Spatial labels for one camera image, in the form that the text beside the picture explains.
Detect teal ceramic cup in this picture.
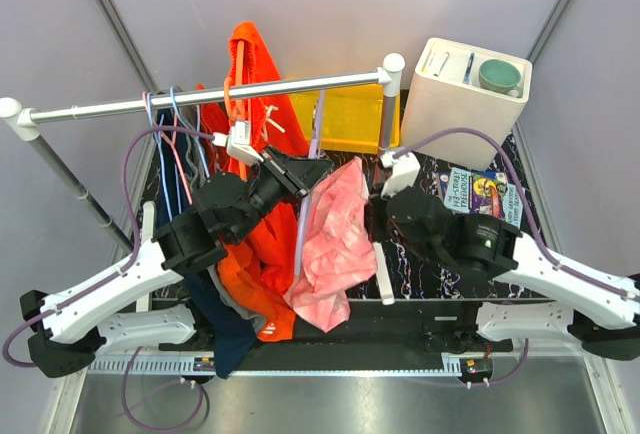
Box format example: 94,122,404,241
478,59,523,98

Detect navy blue garment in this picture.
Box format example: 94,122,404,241
152,108,257,380

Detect grey garment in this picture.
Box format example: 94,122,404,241
181,106,210,191

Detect lilac wire clothes hanger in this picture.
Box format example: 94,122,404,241
294,89,327,280

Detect silver clothes rack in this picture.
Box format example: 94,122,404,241
0,52,406,306

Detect pink patterned shorts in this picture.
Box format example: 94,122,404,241
286,157,377,333

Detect orange garment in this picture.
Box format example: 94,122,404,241
201,21,309,342

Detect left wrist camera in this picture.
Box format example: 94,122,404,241
212,120,263,166

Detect yellow plastic crate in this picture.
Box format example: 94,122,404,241
289,85,401,154

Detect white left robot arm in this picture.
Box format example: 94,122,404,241
20,148,333,378

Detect pink clothes hanger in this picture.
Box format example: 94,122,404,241
142,87,192,220

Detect black marble table mat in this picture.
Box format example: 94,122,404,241
135,133,544,303

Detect blue pen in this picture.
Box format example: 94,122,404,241
463,52,475,85

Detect treehouse children's book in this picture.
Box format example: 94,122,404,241
438,167,523,228

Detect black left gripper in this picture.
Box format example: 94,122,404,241
231,144,334,244

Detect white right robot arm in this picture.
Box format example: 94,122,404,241
365,187,639,361

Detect white pen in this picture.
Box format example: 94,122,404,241
434,52,450,77

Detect white storage box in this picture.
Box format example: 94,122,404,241
401,38,533,147

